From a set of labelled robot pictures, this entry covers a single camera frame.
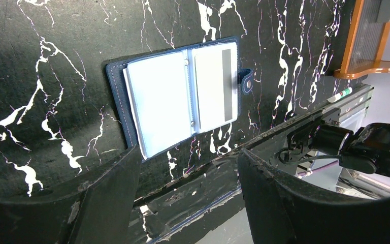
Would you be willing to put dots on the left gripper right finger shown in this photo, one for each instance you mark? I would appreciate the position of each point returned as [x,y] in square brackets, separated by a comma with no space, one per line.
[282,208]

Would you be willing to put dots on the green white marker pen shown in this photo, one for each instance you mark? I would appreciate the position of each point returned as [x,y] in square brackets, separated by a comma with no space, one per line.
[340,95]

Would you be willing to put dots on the orange wooden tiered rack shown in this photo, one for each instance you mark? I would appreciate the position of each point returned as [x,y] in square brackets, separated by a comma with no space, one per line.
[366,41]

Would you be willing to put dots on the blue leather card holder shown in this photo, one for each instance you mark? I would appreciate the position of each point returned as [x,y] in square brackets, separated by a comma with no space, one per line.
[156,96]

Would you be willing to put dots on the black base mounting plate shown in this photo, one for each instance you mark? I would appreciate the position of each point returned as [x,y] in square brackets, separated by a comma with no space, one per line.
[187,191]

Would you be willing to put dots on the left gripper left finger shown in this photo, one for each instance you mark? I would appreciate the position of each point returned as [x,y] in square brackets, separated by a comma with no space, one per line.
[92,208]

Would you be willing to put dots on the white striped credit card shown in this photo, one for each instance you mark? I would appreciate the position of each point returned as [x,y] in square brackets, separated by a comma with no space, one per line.
[216,70]

